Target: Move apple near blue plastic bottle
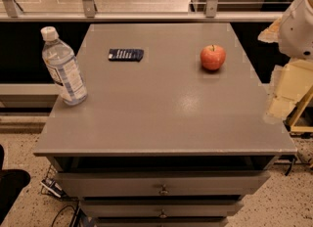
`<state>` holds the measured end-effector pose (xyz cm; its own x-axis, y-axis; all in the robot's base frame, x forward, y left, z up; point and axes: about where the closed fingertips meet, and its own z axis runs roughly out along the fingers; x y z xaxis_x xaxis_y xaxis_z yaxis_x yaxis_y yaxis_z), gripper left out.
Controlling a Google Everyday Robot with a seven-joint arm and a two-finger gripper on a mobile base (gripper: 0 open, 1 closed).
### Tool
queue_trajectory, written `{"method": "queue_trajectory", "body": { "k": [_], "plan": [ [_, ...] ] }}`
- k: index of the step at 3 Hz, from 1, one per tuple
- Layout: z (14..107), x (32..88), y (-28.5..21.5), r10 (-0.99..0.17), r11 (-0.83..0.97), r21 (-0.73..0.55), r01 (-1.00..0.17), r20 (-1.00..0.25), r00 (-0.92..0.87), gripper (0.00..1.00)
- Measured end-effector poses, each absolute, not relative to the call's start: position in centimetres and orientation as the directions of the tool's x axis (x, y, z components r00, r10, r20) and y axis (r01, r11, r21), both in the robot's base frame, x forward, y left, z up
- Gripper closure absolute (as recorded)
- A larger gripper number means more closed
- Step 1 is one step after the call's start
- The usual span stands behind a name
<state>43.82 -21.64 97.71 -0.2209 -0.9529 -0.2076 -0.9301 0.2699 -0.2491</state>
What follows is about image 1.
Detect small device on floor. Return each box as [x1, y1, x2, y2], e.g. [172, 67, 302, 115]
[41, 178, 64, 198]

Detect clear blue plastic water bottle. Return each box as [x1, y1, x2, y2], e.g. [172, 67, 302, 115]
[41, 26, 87, 106]

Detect bottom grey drawer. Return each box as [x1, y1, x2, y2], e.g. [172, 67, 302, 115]
[96, 218, 228, 227]

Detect middle grey drawer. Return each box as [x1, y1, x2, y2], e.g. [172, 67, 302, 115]
[80, 200, 243, 218]

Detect red apple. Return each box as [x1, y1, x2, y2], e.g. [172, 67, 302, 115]
[200, 44, 226, 71]

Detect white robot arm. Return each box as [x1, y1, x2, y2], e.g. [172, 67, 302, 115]
[257, 0, 313, 124]

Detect yellow wooden frame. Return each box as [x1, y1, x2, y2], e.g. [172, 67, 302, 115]
[286, 87, 313, 134]

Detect grey drawer cabinet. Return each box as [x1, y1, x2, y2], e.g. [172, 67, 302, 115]
[32, 23, 298, 227]

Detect grey drawer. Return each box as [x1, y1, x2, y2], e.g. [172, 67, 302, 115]
[96, 218, 228, 227]
[80, 200, 243, 218]
[56, 171, 270, 198]

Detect dark blue snack packet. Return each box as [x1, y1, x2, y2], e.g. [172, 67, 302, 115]
[108, 49, 144, 62]

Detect black chair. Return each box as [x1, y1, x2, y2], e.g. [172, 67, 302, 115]
[0, 145, 30, 224]

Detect black floor cable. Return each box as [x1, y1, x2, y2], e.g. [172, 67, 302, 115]
[50, 203, 86, 227]

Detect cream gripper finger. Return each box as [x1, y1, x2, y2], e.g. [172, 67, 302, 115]
[257, 18, 282, 43]
[263, 58, 313, 123]

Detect top grey drawer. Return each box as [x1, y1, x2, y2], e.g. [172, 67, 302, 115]
[56, 171, 270, 198]

